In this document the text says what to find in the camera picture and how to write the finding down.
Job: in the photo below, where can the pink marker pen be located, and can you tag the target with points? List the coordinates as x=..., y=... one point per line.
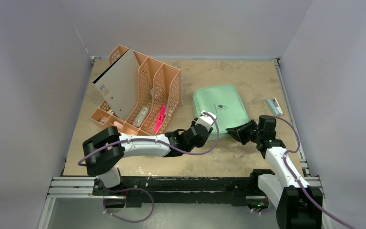
x=160, y=119

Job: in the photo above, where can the black table front rail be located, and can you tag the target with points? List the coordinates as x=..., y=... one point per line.
x=136, y=190

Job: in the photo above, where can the pink plastic desk organizer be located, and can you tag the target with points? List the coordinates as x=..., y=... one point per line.
x=158, y=84

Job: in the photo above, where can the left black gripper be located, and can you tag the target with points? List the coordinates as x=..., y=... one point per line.
x=193, y=123

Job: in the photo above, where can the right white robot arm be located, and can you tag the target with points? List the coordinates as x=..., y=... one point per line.
x=295, y=200

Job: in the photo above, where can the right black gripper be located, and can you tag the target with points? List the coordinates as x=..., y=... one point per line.
x=247, y=132

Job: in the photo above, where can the mint green storage case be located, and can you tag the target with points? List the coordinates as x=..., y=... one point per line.
x=223, y=101

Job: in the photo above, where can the grey folder board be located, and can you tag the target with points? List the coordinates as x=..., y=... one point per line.
x=118, y=83

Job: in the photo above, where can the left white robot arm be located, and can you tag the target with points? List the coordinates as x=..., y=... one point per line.
x=105, y=149

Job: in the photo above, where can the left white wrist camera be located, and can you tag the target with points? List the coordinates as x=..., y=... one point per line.
x=206, y=119

